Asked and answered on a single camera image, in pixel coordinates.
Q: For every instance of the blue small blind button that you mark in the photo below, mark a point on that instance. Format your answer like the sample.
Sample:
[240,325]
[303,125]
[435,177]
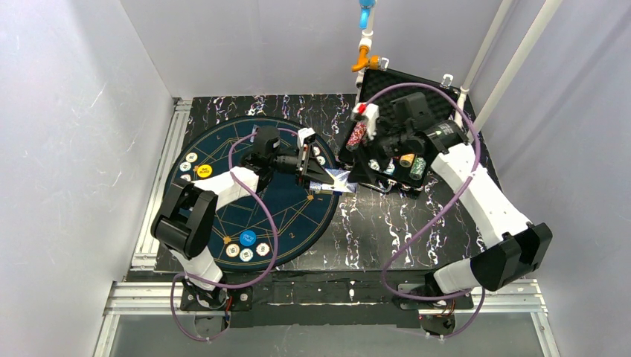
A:
[247,238]

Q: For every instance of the white pvc pipe frame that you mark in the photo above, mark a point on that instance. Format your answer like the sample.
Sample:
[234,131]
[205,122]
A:
[511,37]

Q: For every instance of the loose light blue chips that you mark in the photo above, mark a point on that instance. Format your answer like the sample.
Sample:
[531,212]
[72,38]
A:
[387,169]

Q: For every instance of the green chip row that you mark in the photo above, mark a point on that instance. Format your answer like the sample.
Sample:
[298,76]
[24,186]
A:
[417,169]

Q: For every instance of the black poker chip case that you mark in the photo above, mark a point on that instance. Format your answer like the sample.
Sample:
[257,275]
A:
[383,87]

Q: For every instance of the aluminium rail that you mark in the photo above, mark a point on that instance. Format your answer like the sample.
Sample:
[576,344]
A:
[153,298]
[146,249]

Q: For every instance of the playing card deck box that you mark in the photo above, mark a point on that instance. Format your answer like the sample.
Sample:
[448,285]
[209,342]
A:
[340,186]

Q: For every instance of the orange pipe clamp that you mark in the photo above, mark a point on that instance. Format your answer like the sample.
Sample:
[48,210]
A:
[365,60]

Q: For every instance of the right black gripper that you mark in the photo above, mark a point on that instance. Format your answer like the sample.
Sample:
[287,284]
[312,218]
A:
[376,143]

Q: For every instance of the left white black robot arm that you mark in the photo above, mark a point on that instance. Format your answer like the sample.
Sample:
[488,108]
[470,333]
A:
[186,215]

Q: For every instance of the light blue poker chip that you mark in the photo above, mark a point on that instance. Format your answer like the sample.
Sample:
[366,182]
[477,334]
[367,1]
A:
[246,255]

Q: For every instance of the round dark blue poker mat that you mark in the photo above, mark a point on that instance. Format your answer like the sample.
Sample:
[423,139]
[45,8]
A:
[301,215]

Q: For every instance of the yellow big blind button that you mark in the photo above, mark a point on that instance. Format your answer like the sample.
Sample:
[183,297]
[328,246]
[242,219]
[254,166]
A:
[204,171]

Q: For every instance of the aluminium rail left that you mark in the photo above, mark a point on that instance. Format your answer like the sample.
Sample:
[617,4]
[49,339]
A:
[146,249]

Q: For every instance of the chrome case handle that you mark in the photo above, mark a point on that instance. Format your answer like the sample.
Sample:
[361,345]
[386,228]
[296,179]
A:
[383,186]

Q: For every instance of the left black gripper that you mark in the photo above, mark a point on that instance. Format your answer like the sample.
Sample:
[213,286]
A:
[302,167]

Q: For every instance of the red white poker chip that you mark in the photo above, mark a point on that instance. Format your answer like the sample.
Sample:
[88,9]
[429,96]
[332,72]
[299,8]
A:
[263,249]

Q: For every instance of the red white chip row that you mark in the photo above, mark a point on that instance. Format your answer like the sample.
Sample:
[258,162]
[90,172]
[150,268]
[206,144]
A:
[356,137]

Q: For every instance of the aluminium rail front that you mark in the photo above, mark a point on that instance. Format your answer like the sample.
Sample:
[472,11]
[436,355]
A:
[153,298]

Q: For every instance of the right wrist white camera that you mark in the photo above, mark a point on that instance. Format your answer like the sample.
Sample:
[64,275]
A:
[368,114]

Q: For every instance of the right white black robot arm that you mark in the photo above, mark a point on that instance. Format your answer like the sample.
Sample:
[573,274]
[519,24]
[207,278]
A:
[514,246]

